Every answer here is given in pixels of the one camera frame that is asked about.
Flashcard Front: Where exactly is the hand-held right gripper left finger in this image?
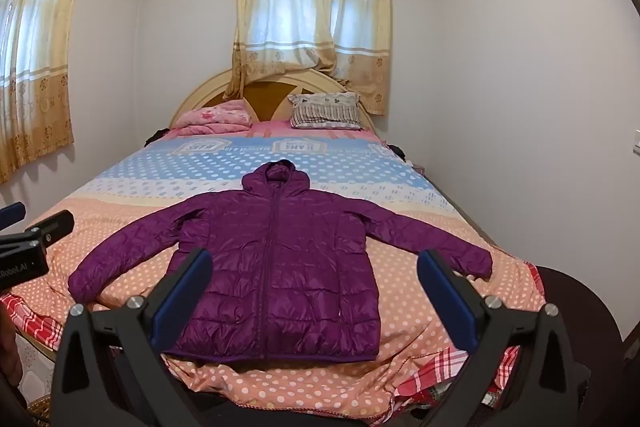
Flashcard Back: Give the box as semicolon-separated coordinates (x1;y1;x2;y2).
50;248;213;427

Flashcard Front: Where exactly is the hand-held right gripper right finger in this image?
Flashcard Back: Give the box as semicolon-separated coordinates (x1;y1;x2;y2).
416;249;593;427

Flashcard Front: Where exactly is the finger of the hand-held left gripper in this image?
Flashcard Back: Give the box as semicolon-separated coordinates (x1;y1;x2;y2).
0;202;27;230
22;209;76;250

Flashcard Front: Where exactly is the purple hooded puffer jacket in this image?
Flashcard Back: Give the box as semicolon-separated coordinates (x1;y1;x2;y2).
67;160;493;364

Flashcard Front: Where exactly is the red plaid blanket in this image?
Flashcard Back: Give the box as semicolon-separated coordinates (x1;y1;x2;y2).
0;264;548;415

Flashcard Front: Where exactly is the polka-dot bed sheet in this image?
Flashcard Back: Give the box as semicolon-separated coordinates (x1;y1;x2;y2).
10;134;546;418

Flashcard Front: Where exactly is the beige floral curtain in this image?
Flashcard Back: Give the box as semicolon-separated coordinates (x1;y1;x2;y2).
222;0;393;116
0;0;96;185

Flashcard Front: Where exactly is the pink folded blanket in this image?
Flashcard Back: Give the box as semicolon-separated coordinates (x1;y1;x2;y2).
172;101;253;138

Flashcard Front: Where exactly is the wooden arched headboard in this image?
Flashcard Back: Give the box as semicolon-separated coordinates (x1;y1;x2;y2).
169;68;376;132

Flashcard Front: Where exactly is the striped pillow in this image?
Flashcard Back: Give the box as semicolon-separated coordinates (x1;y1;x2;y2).
287;92;362;130

